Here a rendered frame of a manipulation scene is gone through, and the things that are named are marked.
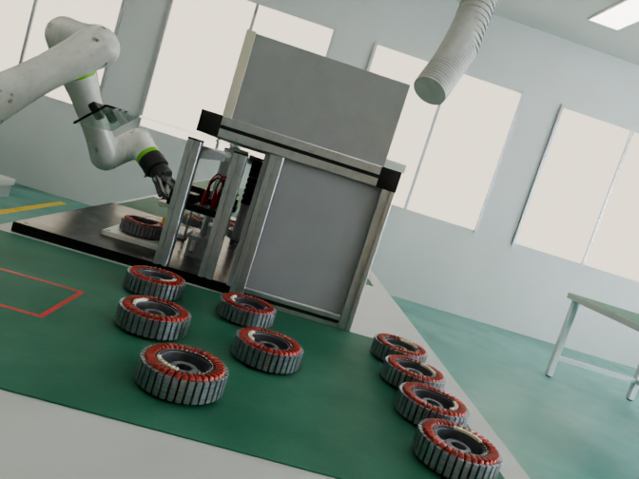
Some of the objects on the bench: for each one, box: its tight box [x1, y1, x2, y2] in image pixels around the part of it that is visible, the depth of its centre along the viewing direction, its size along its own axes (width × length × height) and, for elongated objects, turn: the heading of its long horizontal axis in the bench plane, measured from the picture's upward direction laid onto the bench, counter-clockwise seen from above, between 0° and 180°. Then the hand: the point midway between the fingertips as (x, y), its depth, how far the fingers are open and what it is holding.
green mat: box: [0, 230, 505, 479], centre depth 88 cm, size 94×61×1 cm, turn 24°
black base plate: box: [10, 202, 239, 293], centre depth 149 cm, size 47×64×2 cm
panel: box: [226, 152, 270, 286], centre depth 150 cm, size 1×66×30 cm, turn 114°
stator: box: [114, 295, 191, 341], centre depth 85 cm, size 11×11×4 cm
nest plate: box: [101, 224, 177, 250], centre depth 137 cm, size 15×15×1 cm
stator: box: [231, 327, 303, 374], centre depth 87 cm, size 11×11×4 cm
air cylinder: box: [184, 231, 209, 260], centre depth 138 cm, size 5×8×6 cm
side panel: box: [229, 154, 396, 332], centre depth 119 cm, size 28×3×32 cm, turn 24°
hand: (188, 210), depth 196 cm, fingers open, 13 cm apart
